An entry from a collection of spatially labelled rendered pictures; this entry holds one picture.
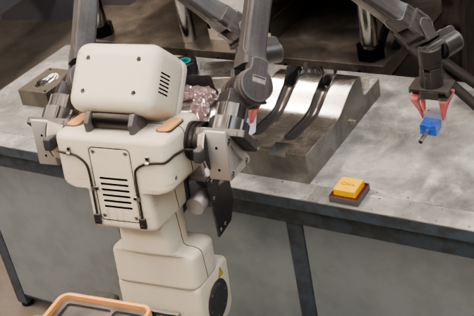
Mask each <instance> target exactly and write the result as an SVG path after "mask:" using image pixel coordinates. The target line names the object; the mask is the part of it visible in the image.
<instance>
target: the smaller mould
mask: <svg viewBox="0 0 474 316"><path fill-rule="evenodd" d="M67 72H68V70H66V69H60V68H48V69H47V70H45V71H44V72H42V73H41V74H39V75H38V76H37V77H35V78H34V79H32V80H31V81H30V82H28V83H27V84H25V85H24V86H22V87H21V88H20V89H18V92H19V95H20V98H21V101H22V103H23V105H28V106H34V107H42V108H45V106H46V105H47V104H48V103H49V99H50V96H51V94H54V92H55V89H56V86H57V85H58V84H59V83H60V82H61V79H62V78H63V77H64V76H65V74H67Z"/></svg>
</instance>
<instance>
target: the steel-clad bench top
mask: <svg viewBox="0 0 474 316"><path fill-rule="evenodd" d="M70 48H71V46H70V45H66V46H64V47H63V48H61V49H60V50H58V51H57V52H56V53H54V54H52V55H51V56H50V57H48V58H47V59H45V60H44V61H43V62H41V63H39V64H38V65H36V66H35V67H34V68H32V69H31V70H29V71H28V72H27V73H25V74H24V75H22V76H20V77H19V78H18V79H16V80H15V81H13V82H12V83H11V84H9V85H7V86H6V87H5V88H4V89H2V90H0V147H7V148H11V149H16V150H23V151H27V152H34V153H37V148H36V144H35V139H34V135H33V131H32V127H31V126H29V125H28V124H27V122H28V117H29V116H35V117H42V112H43V110H44V108H42V107H34V106H28V105H23V103H22V101H21V98H20V95H19V92H18V89H20V88H21V87H22V86H24V85H25V84H27V83H28V82H30V81H31V80H32V79H34V78H35V77H37V76H38V75H39V74H41V73H42V72H44V71H45V70H47V69H48V68H60V69H66V70H68V55H69V51H70ZM337 74H342V75H356V76H364V77H372V78H379V87H380V94H381V95H380V96H379V98H378V99H377V101H376V102H375V103H374V104H373V105H372V106H371V108H370V109H369V110H368V112H367V113H366V114H365V115H364V117H363V118H362V119H361V120H360V122H359V123H358V124H357V126H356V127H355V128H354V129H353V130H352V131H351V133H350V134H349V135H348V137H347V138H346V139H345V140H344V141H343V143H342V144H341V146H340V147H339V148H338V150H337V151H336V152H335V153H334V154H333V155H332V157H331V158H330V159H329V161H328V162H327V163H326V164H325V165H324V167H323V168H322V169H321V171H320V172H319V173H318V175H316V177H315V178H314V179H313V180H312V182H311V183H310V184H307V183H299V182H294V181H286V180H281V179H277V178H269V177H264V176H257V175H252V174H245V173H239V174H238V175H237V176H236V177H235V178H234V179H233V180H232V181H230V184H231V188H234V189H239V190H246V191H250V192H254V193H262V194H266V195H273V196H277V197H282V198H289V199H293V200H301V201H305V202H312V203H317V204H321V205H328V206H332V207H340V208H344V209H351V210H355V211H360V212H367V213H371V214H378V215H383V216H388V217H395V218H399V219H406V220H411V221H418V222H422V223H426V224H434V225H438V226H445V227H449V228H454V229H461V230H465V231H472V232H474V111H473V110H472V109H471V108H470V107H469V106H468V105H467V104H466V103H465V102H463V101H462V100H461V99H460V98H459V97H458V96H456V95H455V94H454V95H453V97H452V98H451V101H450V103H449V106H448V109H447V113H446V117H447V127H446V128H445V130H444V132H443V133H438V134H437V136H433V135H428V136H427V137H426V139H425V141H424V142H423V144H420V143H419V142H418V141H419V139H420V138H421V136H422V134H420V124H421V123H422V121H423V118H422V116H421V115H420V113H419V111H418V110H417V109H416V107H415V106H414V104H413V103H412V102H411V101H410V96H411V95H412V94H413V93H412V92H411V93H409V92H408V88H409V86H410V85H411V83H412V82H413V81H414V79H415V78H411V77H403V76H395V75H381V74H373V73H359V72H351V71H337ZM342 177H348V178H356V179H361V180H364V183H369V184H370V191H369V192H368V194H367V195H366V196H365V198H364V199H363V201H362V202H361V203H360V205H359V206H358V207H354V206H350V205H343V204H338V203H334V202H330V201H329V194H330V193H331V192H332V191H333V189H334V187H335V186H336V184H337V183H338V182H339V181H340V179H341V178H342Z"/></svg>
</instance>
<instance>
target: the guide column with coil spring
mask: <svg viewBox="0 0 474 316"><path fill-rule="evenodd" d="M174 3H175V7H176V13H177V17H178V23H179V26H180V30H181V36H182V40H183V41H184V42H192V41H194V40H196V39H197V36H196V32H195V26H194V22H193V16H192V13H191V10H190V9H189V8H187V7H186V6H184V5H183V4H182V3H180V2H179V1H177V0H174Z"/></svg>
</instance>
